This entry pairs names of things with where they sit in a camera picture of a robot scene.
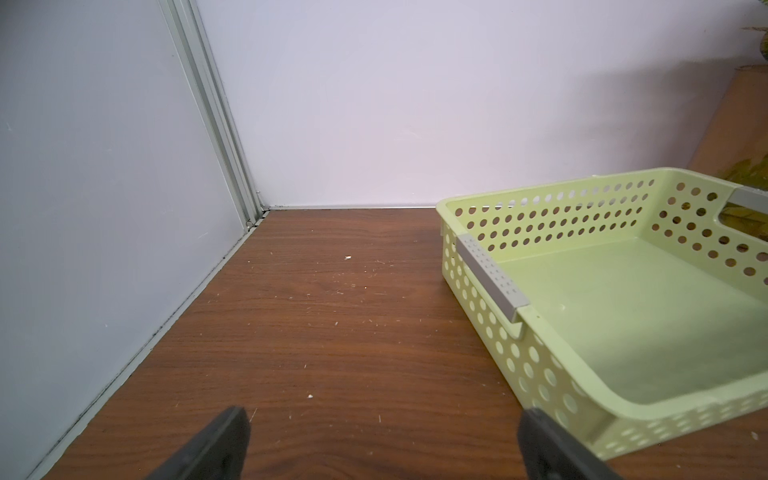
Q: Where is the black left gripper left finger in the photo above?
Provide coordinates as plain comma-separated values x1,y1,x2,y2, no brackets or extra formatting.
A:
145,406,251,480

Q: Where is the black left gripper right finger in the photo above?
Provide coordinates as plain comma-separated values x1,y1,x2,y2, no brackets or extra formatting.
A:
517,408,622,480

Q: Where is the light green perforated storage basket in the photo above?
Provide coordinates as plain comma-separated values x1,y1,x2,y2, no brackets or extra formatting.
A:
436,168,767,460

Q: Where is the amber vase with artificial plants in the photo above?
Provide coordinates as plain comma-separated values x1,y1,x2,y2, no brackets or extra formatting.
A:
688,23,768,241

